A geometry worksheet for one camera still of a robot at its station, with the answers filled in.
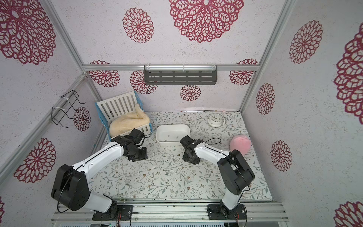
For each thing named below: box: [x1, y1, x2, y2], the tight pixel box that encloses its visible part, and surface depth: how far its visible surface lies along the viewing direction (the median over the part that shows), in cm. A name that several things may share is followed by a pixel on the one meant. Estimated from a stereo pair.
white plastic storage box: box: [155, 124, 191, 147], surface depth 108 cm
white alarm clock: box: [207, 113, 226, 128], surface depth 113 cm
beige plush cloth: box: [109, 103, 151, 138], surface depth 104 cm
